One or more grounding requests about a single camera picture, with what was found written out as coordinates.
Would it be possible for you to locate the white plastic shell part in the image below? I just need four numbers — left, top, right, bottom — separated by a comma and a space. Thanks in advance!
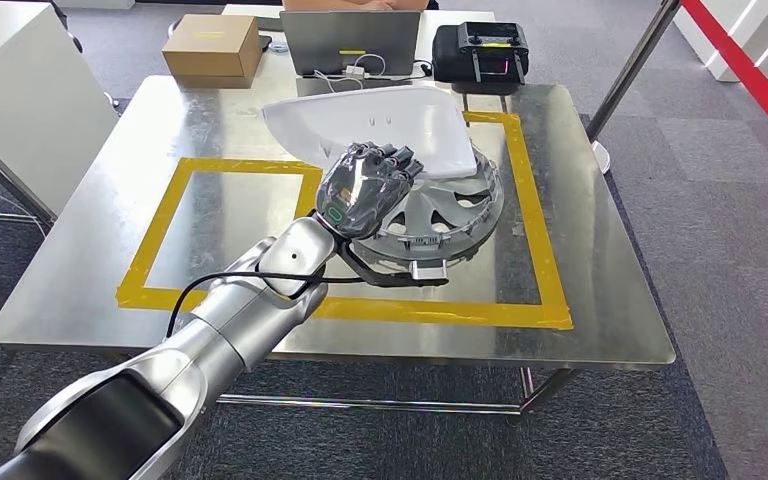
261, 84, 478, 181

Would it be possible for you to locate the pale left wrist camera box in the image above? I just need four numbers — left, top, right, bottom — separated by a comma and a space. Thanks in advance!
410, 260, 449, 280

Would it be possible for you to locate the large yellow tape square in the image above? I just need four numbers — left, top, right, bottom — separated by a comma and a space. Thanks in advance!
294, 111, 574, 331

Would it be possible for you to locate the grey laptop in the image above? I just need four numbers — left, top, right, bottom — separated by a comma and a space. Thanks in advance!
279, 9, 423, 79

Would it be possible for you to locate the black remote controller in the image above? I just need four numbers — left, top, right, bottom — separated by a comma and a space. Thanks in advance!
456, 21, 531, 85

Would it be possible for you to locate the grey wheel hubcap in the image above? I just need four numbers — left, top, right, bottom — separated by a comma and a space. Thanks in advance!
350, 145, 506, 274

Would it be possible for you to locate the white charger cable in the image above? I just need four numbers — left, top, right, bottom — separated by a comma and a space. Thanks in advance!
312, 54, 433, 94

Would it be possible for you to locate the black carry case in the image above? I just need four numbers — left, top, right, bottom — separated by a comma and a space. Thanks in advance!
431, 23, 532, 96

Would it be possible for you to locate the chrome stanchion post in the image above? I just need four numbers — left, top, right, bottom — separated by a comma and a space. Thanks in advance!
584, 0, 682, 175

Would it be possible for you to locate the brown cardboard box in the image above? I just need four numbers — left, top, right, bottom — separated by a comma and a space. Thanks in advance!
161, 14, 264, 89

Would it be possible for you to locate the black left wrist camera bracket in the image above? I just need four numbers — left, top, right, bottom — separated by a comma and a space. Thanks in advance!
337, 239, 450, 289

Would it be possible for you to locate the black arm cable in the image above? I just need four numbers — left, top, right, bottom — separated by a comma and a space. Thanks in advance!
165, 270, 367, 340

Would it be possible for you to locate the person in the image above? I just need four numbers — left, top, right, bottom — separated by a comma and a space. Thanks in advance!
282, 0, 432, 13

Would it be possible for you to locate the small yellow tape square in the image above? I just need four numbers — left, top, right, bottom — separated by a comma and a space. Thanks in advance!
115, 156, 324, 313

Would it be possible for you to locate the white desk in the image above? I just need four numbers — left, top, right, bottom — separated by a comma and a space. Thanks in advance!
0, 0, 120, 230

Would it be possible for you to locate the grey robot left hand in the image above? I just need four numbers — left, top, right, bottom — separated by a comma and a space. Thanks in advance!
315, 140, 425, 241

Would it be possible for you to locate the steel workbench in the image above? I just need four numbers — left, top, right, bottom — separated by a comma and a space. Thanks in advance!
0, 74, 677, 425

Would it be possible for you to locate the red barrier belt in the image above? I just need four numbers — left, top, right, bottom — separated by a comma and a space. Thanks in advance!
680, 0, 768, 164

